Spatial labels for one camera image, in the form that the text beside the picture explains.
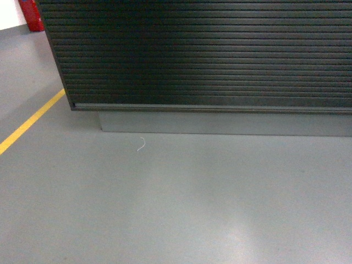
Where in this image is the black checkout counter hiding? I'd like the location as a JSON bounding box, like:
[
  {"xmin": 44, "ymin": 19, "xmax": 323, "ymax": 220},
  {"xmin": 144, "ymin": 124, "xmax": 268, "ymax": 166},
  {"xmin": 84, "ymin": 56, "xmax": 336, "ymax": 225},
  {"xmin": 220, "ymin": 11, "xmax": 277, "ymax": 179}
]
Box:
[{"xmin": 37, "ymin": 1, "xmax": 351, "ymax": 137}]

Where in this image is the red fire extinguisher box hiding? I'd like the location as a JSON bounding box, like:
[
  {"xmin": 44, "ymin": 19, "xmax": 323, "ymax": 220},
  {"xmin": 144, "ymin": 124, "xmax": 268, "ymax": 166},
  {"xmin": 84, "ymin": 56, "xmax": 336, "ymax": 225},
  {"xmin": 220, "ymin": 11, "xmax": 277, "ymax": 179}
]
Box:
[{"xmin": 18, "ymin": 0, "xmax": 45, "ymax": 32}]

